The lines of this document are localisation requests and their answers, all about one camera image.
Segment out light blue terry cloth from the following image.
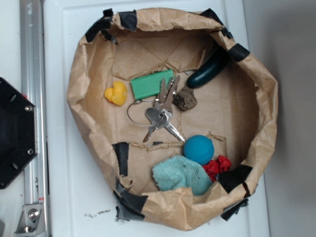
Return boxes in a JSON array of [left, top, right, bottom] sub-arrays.
[[152, 155, 213, 196]]

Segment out red crumpled cloth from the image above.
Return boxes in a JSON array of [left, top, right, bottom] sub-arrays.
[[202, 155, 232, 182]]

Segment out bunch of silver keys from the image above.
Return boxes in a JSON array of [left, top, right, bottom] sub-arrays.
[[143, 76, 185, 143]]

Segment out brown paper bag bin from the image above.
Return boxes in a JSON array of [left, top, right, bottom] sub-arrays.
[[67, 8, 278, 231]]

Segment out brown rough stone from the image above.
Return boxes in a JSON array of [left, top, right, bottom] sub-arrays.
[[173, 86, 198, 111]]

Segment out green rectangular block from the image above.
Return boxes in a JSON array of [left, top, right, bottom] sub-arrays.
[[130, 70, 174, 100]]

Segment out yellow rubber duck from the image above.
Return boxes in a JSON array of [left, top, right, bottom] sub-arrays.
[[104, 81, 127, 106]]

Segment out blue rubber ball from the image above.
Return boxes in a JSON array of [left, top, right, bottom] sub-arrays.
[[183, 135, 214, 165]]

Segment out dark green cucumber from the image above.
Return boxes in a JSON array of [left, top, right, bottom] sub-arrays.
[[187, 48, 230, 88]]

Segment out white plastic tray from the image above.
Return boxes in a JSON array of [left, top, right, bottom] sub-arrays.
[[43, 0, 270, 237]]

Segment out wire key ring loop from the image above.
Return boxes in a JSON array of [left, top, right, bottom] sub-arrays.
[[127, 99, 157, 127]]

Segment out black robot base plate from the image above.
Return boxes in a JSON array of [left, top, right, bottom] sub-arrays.
[[0, 78, 37, 190]]

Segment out aluminium profile rail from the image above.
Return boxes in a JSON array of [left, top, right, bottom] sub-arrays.
[[14, 0, 51, 237]]

